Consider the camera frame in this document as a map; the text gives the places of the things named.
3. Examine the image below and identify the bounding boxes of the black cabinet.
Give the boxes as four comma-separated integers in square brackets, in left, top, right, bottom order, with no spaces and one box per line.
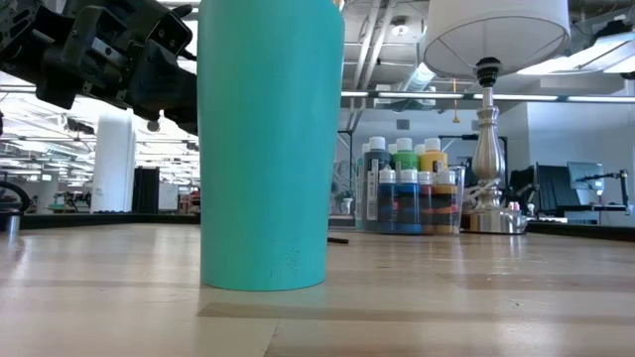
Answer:
[131,166,162,214]

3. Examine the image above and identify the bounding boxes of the clear plastic bin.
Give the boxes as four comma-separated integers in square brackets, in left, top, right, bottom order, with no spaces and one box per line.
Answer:
[329,163,467,236]

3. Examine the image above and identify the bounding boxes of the green plastic cup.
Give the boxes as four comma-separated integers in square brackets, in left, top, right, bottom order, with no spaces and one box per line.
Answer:
[196,0,346,293]

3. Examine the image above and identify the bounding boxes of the clear bundled lamp cord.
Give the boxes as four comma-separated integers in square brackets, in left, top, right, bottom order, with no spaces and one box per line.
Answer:
[460,178,503,215]

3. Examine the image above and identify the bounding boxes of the monitor on arm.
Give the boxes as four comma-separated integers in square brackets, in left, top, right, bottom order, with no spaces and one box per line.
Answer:
[567,161,606,198]

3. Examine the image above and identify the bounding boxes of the small brown paint bottle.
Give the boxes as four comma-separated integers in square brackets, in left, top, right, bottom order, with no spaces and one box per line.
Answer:
[419,171,437,235]

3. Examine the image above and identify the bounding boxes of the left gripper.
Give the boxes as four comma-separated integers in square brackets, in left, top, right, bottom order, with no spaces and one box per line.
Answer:
[34,0,199,136]

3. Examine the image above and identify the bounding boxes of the table lamp white shade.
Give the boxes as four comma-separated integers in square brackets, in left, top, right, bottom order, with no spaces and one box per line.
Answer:
[423,0,572,235]

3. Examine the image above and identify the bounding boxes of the black frame stand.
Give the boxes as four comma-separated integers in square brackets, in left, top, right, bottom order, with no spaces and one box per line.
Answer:
[336,128,355,168]

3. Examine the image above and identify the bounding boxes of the small blue paint bottle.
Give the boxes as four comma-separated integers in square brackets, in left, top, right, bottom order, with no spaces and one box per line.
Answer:
[398,169,422,235]
[377,169,400,234]

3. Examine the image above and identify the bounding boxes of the teal paint bottle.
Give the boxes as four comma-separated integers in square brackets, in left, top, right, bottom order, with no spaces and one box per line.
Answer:
[355,157,366,230]

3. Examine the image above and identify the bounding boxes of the dark background panels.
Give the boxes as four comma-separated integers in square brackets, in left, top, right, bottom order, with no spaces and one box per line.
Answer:
[506,165,570,215]

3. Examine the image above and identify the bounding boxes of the white pillar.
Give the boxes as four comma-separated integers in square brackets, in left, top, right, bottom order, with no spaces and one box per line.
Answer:
[91,111,138,213]

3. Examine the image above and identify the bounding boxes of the black cable loop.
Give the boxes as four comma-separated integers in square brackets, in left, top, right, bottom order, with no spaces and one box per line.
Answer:
[0,180,29,213]

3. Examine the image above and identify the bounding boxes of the long ceiling light bar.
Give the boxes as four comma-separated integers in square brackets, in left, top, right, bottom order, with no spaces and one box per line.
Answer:
[0,86,635,104]

